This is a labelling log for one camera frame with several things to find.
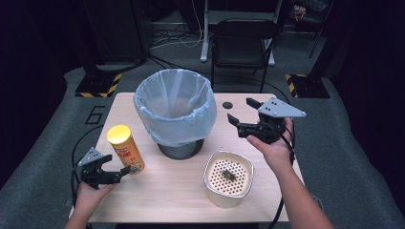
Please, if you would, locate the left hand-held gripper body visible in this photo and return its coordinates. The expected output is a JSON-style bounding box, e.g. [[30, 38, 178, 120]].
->
[[77, 146, 122, 191]]

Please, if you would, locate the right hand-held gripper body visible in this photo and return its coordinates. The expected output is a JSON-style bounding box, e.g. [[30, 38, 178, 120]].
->
[[238, 96, 308, 145]]

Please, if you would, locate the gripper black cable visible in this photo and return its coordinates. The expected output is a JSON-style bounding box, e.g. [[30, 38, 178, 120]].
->
[[267, 117, 297, 229], [70, 124, 105, 206]]

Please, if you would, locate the small dark scrap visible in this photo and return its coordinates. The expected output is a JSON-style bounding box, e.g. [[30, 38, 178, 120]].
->
[[222, 169, 237, 183]]

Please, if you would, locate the cream perforated-top container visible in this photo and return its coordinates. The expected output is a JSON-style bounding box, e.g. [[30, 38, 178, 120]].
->
[[202, 150, 255, 209]]

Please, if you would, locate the white desk frame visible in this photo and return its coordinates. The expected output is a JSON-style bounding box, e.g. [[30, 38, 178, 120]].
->
[[200, 0, 284, 67]]

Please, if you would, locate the yellow chips canister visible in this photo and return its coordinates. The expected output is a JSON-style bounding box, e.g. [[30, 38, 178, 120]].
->
[[106, 124, 146, 176]]

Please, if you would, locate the trash bin with plastic liner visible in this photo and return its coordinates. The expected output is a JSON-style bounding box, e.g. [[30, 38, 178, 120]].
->
[[133, 68, 219, 148]]

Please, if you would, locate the black tripod stand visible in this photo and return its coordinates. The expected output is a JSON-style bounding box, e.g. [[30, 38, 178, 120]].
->
[[308, 0, 336, 60]]

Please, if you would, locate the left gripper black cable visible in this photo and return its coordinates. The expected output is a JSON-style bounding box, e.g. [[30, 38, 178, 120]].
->
[[70, 124, 105, 206]]

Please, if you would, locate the person's left hand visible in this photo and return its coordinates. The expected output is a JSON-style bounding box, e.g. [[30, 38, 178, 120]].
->
[[74, 180, 118, 219]]

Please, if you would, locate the hazard-striped stand base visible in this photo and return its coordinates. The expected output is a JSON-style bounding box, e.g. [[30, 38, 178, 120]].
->
[[285, 73, 331, 99], [75, 73, 123, 98]]

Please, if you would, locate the black folding chair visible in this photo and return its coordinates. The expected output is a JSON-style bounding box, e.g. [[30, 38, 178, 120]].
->
[[210, 17, 280, 94]]

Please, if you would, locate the person's right hand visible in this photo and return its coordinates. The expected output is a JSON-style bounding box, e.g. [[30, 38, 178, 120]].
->
[[245, 116, 296, 175]]

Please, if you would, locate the white floor cable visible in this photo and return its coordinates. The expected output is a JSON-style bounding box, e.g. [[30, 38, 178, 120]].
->
[[149, 0, 204, 51]]

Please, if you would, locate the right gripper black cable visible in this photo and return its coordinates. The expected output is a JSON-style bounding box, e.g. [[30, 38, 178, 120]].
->
[[267, 117, 297, 229]]

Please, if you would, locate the metal trash can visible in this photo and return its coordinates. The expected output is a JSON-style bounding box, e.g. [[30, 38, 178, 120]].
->
[[158, 138, 205, 161]]

